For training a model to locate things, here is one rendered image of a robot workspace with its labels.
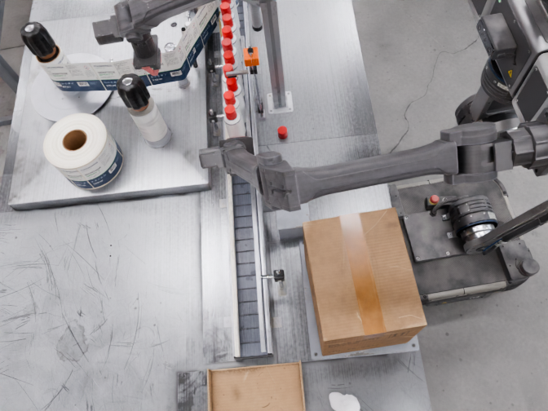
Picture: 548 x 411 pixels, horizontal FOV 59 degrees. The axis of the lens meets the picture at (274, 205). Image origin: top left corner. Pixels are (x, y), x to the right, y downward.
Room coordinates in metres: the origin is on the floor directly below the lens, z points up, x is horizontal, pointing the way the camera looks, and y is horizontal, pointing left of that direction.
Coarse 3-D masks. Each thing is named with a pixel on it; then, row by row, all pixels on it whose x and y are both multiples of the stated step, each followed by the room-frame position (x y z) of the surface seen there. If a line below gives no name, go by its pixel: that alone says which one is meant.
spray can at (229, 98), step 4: (224, 92) 0.94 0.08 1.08; (228, 92) 0.93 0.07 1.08; (232, 92) 0.93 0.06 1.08; (224, 96) 0.92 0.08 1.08; (228, 96) 0.92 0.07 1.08; (232, 96) 0.92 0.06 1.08; (224, 100) 0.92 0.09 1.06; (228, 100) 0.91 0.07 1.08; (232, 100) 0.91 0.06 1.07; (236, 100) 0.93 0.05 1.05; (224, 104) 0.92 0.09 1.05; (232, 104) 0.91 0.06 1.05; (236, 104) 0.91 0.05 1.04; (236, 108) 0.91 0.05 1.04; (240, 108) 0.92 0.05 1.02; (240, 112) 0.91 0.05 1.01; (244, 124) 0.92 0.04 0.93; (244, 128) 0.91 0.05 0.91
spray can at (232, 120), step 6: (228, 108) 0.87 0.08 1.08; (234, 108) 0.87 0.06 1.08; (228, 114) 0.86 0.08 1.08; (234, 114) 0.86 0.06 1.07; (228, 120) 0.86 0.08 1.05; (234, 120) 0.86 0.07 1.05; (240, 120) 0.86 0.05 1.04; (228, 126) 0.85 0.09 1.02; (234, 126) 0.85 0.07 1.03; (240, 126) 0.86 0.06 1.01; (228, 132) 0.86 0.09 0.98; (234, 132) 0.85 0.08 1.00; (240, 132) 0.85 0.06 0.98
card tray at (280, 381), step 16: (240, 368) 0.18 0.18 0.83; (256, 368) 0.17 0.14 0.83; (272, 368) 0.16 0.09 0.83; (288, 368) 0.15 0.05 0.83; (208, 384) 0.15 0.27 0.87; (224, 384) 0.14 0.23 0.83; (240, 384) 0.13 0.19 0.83; (256, 384) 0.13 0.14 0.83; (272, 384) 0.12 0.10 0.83; (288, 384) 0.11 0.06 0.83; (208, 400) 0.11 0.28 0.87; (224, 400) 0.10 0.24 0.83; (240, 400) 0.09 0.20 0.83; (256, 400) 0.08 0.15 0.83; (272, 400) 0.08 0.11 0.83; (288, 400) 0.07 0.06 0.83; (304, 400) 0.06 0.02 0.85
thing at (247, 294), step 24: (240, 0) 1.52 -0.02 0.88; (240, 24) 1.40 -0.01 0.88; (240, 192) 0.70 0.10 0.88; (240, 216) 0.62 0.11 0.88; (240, 240) 0.54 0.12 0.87; (240, 264) 0.46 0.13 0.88; (240, 288) 0.39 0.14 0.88; (240, 312) 0.32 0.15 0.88; (264, 312) 0.31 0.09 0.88; (240, 336) 0.26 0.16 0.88
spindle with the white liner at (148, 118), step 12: (120, 84) 0.96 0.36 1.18; (132, 84) 0.95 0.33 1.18; (144, 84) 0.97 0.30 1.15; (120, 96) 0.95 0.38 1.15; (132, 96) 0.93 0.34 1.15; (144, 96) 0.94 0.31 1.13; (132, 108) 0.95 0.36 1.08; (144, 108) 0.94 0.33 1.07; (156, 108) 0.96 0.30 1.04; (144, 120) 0.93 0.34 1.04; (156, 120) 0.94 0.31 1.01; (144, 132) 0.93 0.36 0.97; (156, 132) 0.93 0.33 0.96; (168, 132) 0.97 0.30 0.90; (156, 144) 0.93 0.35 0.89
